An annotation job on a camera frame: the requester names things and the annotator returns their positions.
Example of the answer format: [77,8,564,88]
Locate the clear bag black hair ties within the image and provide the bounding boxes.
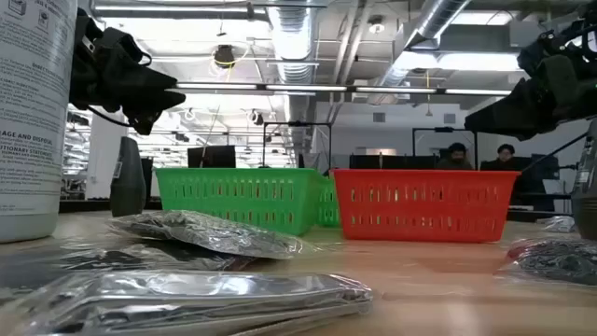
[494,236,597,287]
[27,238,257,276]
[107,209,323,260]

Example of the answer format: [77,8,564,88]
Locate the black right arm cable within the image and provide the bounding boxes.
[520,132,590,176]

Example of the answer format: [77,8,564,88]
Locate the bagged silver nail clipper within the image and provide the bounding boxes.
[535,215,577,233]
[18,269,374,336]

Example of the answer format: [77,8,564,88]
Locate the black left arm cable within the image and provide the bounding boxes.
[86,105,136,130]

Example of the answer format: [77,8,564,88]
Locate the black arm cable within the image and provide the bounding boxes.
[520,132,590,176]
[86,105,136,130]

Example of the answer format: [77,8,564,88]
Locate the white plastic cup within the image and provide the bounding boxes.
[0,0,78,245]

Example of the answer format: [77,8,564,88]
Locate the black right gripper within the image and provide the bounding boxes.
[464,17,597,142]

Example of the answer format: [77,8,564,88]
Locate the red plastic slotted basket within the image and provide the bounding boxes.
[331,168,522,244]

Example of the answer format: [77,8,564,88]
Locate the green plastic slotted basket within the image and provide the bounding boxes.
[154,167,326,237]
[317,175,341,229]

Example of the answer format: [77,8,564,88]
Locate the black stand frame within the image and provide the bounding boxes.
[411,126,479,170]
[262,120,333,170]

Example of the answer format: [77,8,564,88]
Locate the yellow hanging cord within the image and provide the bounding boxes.
[423,68,434,118]

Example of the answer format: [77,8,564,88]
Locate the black ceiling-mounted device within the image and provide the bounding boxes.
[213,44,237,70]

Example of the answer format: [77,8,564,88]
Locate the dark grey travel bottle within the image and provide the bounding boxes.
[110,136,147,217]
[570,119,597,240]

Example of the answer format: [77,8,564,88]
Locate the black aluminium table frame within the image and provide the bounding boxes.
[59,198,576,223]

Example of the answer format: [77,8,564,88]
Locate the long ceiling light strip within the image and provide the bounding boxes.
[166,82,514,97]

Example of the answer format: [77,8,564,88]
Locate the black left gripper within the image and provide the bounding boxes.
[69,7,187,136]

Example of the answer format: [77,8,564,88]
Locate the person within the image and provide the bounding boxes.
[436,142,476,171]
[479,143,521,172]

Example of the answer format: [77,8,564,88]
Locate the white column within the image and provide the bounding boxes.
[86,107,130,201]

